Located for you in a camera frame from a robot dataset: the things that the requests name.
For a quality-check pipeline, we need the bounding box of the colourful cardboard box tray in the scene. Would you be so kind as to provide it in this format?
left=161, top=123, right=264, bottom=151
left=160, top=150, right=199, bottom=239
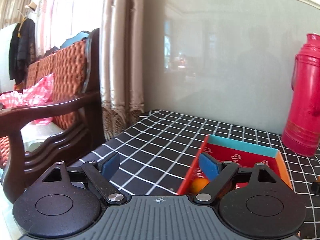
left=177, top=135, right=293, bottom=195

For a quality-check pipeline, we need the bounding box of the pink checkered plastic bag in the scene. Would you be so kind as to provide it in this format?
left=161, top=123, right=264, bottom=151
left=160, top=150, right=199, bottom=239
left=0, top=73, right=55, bottom=126

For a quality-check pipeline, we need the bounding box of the red thermos flask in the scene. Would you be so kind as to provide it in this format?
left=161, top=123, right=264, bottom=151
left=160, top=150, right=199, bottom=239
left=281, top=34, right=319, bottom=157

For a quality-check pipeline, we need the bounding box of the small orange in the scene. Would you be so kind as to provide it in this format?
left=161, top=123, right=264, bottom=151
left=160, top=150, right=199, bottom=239
left=190, top=178, right=209, bottom=194

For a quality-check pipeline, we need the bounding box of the black jacket on stand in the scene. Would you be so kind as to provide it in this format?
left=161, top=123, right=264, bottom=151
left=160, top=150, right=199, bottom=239
left=9, top=18, right=35, bottom=85

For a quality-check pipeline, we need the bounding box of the dark wooden sofa chair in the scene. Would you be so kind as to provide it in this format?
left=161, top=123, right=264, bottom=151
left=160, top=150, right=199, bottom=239
left=1, top=29, right=105, bottom=203

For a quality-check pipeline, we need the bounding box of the beige curtain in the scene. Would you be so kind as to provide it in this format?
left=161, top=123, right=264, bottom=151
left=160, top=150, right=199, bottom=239
left=99, top=0, right=144, bottom=140

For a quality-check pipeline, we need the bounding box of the black white grid tablecloth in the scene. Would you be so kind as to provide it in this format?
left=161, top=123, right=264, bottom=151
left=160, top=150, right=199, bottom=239
left=75, top=109, right=319, bottom=239

